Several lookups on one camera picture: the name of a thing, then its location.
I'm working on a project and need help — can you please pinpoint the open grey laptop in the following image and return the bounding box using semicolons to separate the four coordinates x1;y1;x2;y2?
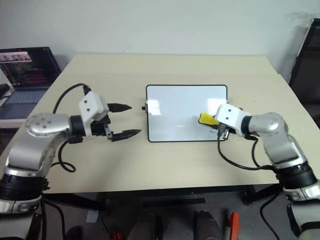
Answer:
0;46;63;121

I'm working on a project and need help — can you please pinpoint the black left shoulder cable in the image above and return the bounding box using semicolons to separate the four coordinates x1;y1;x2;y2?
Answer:
41;196;66;240

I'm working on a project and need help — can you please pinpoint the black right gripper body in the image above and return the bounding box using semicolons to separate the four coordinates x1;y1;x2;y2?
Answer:
216;123;232;141

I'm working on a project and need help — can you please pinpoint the white paper sheet on floor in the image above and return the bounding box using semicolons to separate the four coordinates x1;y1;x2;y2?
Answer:
86;210;99;224

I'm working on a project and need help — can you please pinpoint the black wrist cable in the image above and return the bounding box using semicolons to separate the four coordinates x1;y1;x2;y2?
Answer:
216;124;275;172
53;83;92;174

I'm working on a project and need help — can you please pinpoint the black right shoulder cable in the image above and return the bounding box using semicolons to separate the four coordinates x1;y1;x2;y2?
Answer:
259;188;285;227

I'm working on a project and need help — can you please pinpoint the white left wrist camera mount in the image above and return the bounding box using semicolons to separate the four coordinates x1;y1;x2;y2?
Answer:
77;91;110;140

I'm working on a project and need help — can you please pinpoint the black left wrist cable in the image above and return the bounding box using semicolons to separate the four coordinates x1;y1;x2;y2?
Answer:
53;83;92;174

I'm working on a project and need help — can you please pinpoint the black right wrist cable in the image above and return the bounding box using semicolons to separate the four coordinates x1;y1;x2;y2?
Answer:
216;124;275;172

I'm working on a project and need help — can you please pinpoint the small black-framed whiteboard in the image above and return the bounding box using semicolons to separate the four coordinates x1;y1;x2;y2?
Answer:
141;84;245;144

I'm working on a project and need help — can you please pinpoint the black table frame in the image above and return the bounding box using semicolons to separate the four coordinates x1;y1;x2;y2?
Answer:
44;183;285;214

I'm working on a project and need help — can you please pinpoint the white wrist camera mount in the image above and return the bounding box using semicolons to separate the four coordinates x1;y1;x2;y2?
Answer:
77;91;110;140
214;102;252;134

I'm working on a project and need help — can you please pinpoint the dark chair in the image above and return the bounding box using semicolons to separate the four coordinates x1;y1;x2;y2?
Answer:
288;18;320;120

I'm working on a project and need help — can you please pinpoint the yellow whiteboard eraser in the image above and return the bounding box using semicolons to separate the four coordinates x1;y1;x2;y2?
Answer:
198;112;219;127

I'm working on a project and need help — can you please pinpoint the dark rounded shape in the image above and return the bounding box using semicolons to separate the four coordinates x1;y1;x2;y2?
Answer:
194;210;223;240

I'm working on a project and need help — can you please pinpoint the large orange-red clamp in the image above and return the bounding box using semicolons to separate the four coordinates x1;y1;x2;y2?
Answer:
228;211;241;240

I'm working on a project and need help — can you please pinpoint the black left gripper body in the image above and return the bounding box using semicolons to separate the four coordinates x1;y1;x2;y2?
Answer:
91;113;114;141

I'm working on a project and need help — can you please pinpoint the black shoulder cable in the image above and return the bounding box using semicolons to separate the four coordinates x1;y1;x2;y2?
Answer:
259;188;285;227
41;196;66;240

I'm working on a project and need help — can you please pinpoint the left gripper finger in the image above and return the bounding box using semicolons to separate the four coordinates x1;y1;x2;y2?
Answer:
107;102;133;114
110;128;143;143

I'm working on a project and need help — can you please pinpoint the black flat bar on floor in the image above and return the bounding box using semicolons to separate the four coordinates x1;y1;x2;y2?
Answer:
142;197;206;208

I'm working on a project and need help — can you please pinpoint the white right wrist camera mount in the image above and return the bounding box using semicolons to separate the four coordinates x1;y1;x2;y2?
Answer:
214;102;252;134

